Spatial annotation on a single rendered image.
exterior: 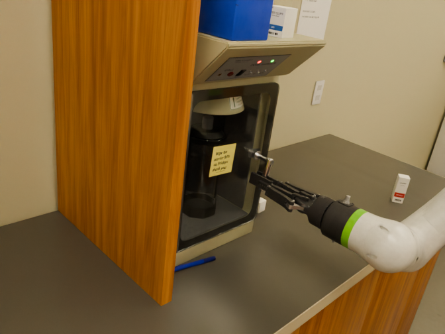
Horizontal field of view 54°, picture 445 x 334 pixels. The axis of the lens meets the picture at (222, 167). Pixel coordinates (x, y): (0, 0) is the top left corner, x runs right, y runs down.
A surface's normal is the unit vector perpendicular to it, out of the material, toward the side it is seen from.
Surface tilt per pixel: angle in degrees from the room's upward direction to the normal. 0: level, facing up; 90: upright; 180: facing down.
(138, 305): 0
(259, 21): 90
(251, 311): 0
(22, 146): 90
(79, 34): 90
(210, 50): 90
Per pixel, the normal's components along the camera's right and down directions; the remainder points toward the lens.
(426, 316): 0.12, -0.91
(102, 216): -0.71, 0.21
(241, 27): 0.69, 0.37
